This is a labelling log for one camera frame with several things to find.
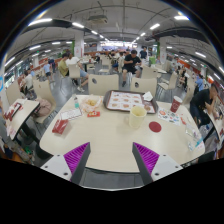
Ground ceiling lights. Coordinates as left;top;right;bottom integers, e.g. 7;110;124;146
4;14;224;84

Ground ceiling air conditioner unit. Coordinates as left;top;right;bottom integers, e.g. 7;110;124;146
88;13;109;24

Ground red paper cup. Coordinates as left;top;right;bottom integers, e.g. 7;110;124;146
169;95;184;114

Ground small clear bottle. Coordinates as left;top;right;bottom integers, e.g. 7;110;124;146
72;93;80;109

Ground white sticker sheet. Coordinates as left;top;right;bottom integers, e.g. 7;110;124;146
157;107;183;127

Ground small red box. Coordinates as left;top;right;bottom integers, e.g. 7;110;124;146
51;118;69;135

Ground white printed card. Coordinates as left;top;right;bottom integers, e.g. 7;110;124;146
59;107;83;121

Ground flat round red coaster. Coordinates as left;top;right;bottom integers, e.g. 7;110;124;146
148;121;163;134

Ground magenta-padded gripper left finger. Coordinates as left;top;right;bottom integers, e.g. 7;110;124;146
39;142;92;185

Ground white crumpled napkin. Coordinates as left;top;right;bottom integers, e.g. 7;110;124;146
142;91;154;102

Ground bag of fries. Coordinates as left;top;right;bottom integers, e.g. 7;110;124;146
79;94;103;113

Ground pink backpack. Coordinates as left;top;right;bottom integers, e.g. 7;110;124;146
34;98;53;118

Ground cream plastic cup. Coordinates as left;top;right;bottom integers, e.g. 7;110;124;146
125;105;148;130

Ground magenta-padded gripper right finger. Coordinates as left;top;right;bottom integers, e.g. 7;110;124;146
132;142;184;186

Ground person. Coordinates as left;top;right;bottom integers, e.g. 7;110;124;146
43;61;54;83
19;69;36;98
138;45;149;61
194;73;206;93
121;49;143;88
189;83;221;129
65;53;90;93
57;53;70;78

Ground cream neighbouring table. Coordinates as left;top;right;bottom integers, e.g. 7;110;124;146
4;98;41;141
206;106;224;148

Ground cream chair with round hole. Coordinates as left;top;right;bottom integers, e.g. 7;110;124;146
87;73;120;97
130;77;158;98

